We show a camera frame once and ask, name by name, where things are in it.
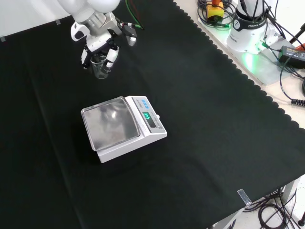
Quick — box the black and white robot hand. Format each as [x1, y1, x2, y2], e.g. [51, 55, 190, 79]
[70, 21, 120, 70]

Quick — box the small clear glass beaker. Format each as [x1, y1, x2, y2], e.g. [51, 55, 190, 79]
[90, 54, 112, 80]

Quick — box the white electronic balance, steel pan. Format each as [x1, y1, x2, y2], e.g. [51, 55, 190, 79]
[81, 95, 168, 164]

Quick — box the black bench cloth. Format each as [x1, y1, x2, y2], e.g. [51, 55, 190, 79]
[0, 0, 305, 229]

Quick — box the yellow stop button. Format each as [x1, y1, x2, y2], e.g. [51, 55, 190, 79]
[206, 0, 224, 19]

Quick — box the pale base board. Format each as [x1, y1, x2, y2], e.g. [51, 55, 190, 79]
[197, 14, 305, 86]

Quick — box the black power adapter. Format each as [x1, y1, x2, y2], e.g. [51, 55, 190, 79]
[277, 45, 305, 63]

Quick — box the black tripod with orange clamp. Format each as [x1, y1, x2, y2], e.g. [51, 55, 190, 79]
[288, 22, 305, 52]

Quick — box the grey table leg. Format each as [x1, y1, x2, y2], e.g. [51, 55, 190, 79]
[282, 177, 301, 205]

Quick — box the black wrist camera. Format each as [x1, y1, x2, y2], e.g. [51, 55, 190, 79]
[119, 22, 139, 46]

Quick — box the green cable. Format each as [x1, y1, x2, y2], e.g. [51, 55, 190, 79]
[125, 0, 145, 31]
[201, 14, 234, 29]

